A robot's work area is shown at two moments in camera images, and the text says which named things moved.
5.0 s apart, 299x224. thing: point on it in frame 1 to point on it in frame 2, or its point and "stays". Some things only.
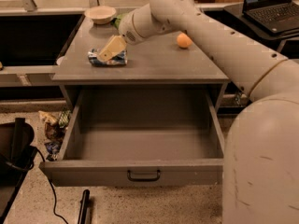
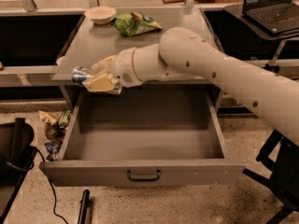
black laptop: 272,7 stays
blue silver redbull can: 121,60 to 80,74
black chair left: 17,156 stays
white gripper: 127,28 to 122,68
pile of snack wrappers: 54,125 stays
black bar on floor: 83,215 stays
